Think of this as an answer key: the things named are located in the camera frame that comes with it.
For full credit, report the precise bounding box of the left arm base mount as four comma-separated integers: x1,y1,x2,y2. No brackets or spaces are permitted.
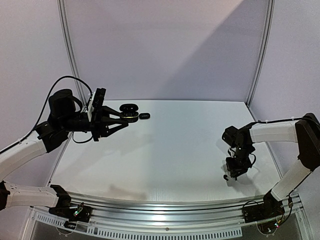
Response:
48,199,93,223

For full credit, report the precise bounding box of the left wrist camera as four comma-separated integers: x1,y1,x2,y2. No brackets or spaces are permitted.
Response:
87,88,107,114

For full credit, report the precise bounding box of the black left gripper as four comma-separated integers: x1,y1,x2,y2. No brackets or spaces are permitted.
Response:
60,105,129,141

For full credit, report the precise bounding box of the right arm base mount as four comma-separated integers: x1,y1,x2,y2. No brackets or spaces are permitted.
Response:
241,198,285,223

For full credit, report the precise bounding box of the black oval charging case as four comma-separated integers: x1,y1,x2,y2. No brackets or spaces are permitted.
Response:
138,112,151,120

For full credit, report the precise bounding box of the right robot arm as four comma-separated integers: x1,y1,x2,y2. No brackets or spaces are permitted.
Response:
221,113,320,218

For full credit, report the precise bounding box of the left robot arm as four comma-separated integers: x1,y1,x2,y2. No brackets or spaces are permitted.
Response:
0,88,138,217

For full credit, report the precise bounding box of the black glossy charging case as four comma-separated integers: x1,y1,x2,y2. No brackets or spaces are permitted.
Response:
119,103,139,123

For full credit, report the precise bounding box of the aluminium frame post left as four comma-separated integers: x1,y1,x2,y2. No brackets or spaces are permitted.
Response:
56,0,87,106

